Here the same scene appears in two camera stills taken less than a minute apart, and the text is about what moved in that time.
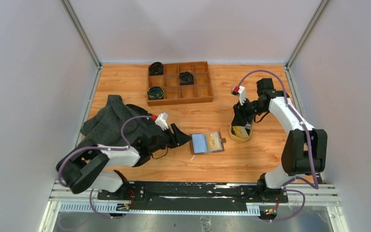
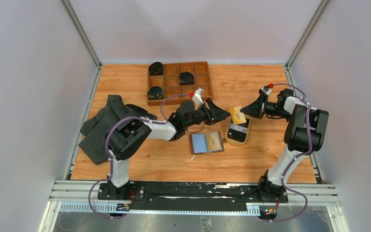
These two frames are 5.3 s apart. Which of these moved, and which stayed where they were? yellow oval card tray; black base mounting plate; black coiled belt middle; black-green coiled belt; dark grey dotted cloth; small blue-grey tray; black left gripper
Moved: yellow oval card tray; black left gripper
Stayed: dark grey dotted cloth; black coiled belt middle; black-green coiled belt; small blue-grey tray; black base mounting plate
